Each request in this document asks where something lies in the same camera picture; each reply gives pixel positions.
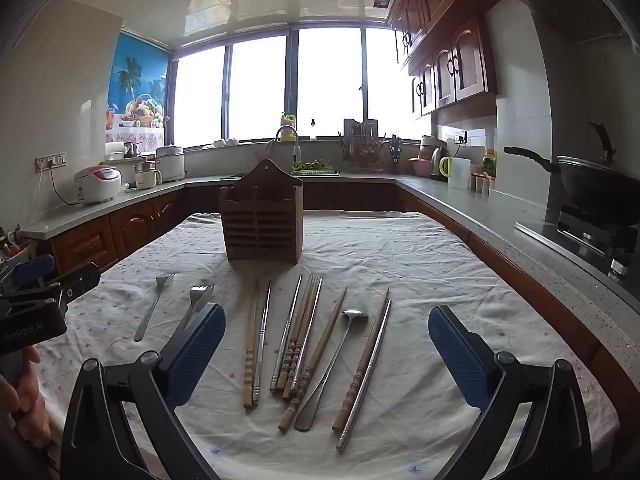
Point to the metal spoon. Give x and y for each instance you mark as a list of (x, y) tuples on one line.
[(354, 316)]

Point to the gas stove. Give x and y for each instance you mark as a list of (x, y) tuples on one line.
[(590, 240)]

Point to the black wok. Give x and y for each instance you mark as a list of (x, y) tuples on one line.
[(595, 190)]

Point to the wooden wall cabinets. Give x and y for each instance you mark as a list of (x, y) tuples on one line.
[(450, 35)]

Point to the dark red pot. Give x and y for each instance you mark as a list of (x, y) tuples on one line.
[(131, 150)]

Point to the wok lid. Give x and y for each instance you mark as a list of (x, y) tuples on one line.
[(605, 142)]

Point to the floral white tablecloth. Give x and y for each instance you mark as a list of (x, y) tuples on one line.
[(400, 260)]

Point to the white container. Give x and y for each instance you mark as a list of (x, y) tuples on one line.
[(114, 150)]

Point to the beige pot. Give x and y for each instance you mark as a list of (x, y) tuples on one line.
[(429, 146)]

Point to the dish drying rack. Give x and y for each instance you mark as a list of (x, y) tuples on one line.
[(362, 145)]

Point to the steel electric kettle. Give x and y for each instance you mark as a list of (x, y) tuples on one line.
[(439, 162)]

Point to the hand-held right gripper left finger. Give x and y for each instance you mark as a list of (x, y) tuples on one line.
[(195, 355)]

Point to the metal chopstick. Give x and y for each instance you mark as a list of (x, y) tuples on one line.
[(287, 335), (313, 310), (263, 340), (370, 360)]

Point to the large white rice cooker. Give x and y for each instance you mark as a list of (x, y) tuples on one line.
[(170, 162)]

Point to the green bottle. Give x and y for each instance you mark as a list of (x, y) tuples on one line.
[(489, 160)]

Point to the pink and white rice cooker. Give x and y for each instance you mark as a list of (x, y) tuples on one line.
[(97, 185)]

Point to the pink basin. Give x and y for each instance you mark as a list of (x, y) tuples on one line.
[(420, 166)]

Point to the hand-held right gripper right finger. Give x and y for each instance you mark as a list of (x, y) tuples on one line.
[(460, 355)]

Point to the metal fork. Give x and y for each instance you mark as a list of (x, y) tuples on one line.
[(200, 296), (150, 312)]

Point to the wooden utensil holder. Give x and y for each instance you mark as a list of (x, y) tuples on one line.
[(260, 230)]

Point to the kitchen window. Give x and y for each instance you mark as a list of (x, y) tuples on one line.
[(260, 90)]

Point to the green basket of vegetables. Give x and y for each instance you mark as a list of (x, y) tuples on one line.
[(312, 166)]

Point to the white wall outlet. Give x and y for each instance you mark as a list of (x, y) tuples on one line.
[(461, 136), (50, 161)]

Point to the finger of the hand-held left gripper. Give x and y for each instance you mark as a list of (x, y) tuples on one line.
[(75, 280), (32, 266)]

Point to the grey kitchen countertop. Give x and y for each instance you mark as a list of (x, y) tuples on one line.
[(500, 225)]

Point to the yellow bottle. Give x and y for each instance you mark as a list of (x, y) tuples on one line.
[(288, 120)]

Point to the chrome sink faucet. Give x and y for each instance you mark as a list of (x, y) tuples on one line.
[(287, 130)]

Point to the white bowls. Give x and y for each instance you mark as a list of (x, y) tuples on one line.
[(226, 142)]

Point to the wooden chopstick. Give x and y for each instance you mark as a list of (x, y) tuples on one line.
[(252, 340), (313, 360), (305, 320), (299, 317), (362, 360)]

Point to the small white kitchen appliance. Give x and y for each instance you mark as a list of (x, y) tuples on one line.
[(146, 175)]

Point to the fruit and palm wall poster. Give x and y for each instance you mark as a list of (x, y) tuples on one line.
[(137, 85)]

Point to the person's left hand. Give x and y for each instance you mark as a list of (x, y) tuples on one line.
[(25, 395)]

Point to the spice jar set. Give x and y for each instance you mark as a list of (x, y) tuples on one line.
[(482, 184)]

